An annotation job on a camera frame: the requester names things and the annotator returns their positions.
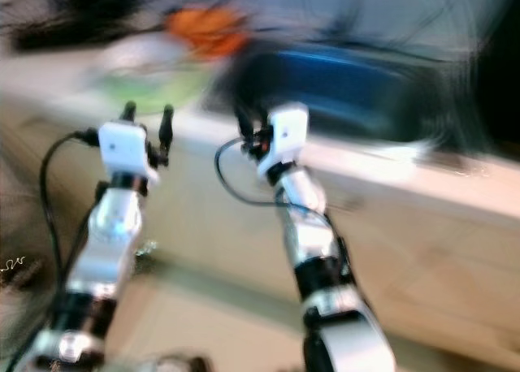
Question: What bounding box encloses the light green plate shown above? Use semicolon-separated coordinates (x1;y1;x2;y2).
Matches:
93;63;217;115

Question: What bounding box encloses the white bowl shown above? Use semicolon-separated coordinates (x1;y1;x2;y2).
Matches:
106;39;209;82

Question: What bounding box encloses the black power strip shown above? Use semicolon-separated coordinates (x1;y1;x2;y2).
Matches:
12;15;167;53

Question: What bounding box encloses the stainless steel sink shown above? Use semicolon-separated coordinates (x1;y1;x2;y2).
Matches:
211;43;482;147

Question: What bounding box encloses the orange bowl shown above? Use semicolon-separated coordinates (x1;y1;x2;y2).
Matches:
165;6;249;61

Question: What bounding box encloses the black floor fan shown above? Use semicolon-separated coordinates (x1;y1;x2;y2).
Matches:
0;195;51;365

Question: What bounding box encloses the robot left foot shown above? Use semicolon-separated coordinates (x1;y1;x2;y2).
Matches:
138;352;212;372

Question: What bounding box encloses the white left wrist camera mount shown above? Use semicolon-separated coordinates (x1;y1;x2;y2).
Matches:
97;120;160;186

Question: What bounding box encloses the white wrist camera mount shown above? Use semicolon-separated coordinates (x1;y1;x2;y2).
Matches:
256;102;310;178
97;120;160;186

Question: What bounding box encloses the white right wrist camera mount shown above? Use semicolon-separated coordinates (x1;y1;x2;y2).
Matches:
256;102;310;178

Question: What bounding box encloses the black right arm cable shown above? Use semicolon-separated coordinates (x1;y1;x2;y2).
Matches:
215;139;336;220

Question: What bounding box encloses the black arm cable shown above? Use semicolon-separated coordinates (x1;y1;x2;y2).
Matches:
215;139;336;220
8;130;103;372

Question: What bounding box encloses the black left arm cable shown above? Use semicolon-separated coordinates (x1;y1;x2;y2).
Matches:
8;130;103;372

